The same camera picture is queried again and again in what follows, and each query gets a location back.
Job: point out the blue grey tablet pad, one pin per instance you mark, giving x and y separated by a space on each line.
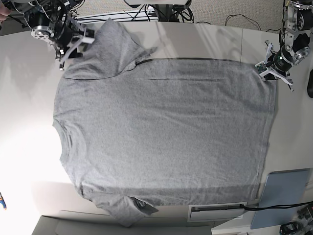
281 187

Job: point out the grey T-shirt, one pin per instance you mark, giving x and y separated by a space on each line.
138 133

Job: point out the white cable slot tray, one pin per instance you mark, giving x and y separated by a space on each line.
215 212

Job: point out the central camera mount stand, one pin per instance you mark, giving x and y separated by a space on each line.
166 10

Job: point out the colourful tool at edge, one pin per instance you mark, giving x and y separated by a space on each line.
2 202

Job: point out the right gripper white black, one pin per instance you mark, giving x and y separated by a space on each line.
74 40

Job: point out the black device bottom right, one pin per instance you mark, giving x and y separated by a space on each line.
291 228

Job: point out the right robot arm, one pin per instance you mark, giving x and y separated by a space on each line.
52 21

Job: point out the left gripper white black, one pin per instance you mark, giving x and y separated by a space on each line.
276 65

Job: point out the black object right edge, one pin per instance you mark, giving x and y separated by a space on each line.
310 85

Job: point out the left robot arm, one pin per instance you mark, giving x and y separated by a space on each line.
294 39

